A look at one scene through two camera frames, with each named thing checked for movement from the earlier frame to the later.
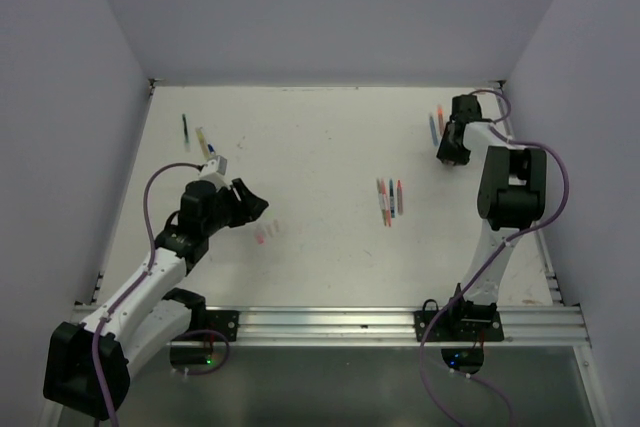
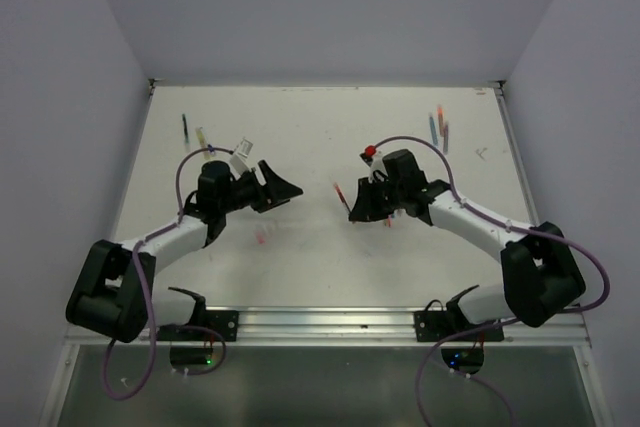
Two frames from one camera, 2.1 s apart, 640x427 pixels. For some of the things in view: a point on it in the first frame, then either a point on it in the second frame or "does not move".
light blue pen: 434,133 does not move
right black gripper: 460,157 -> 365,207
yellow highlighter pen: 204,143 does not move
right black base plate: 458,326 does not move
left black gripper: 243,211 -> 265,197
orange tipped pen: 440,119 does not move
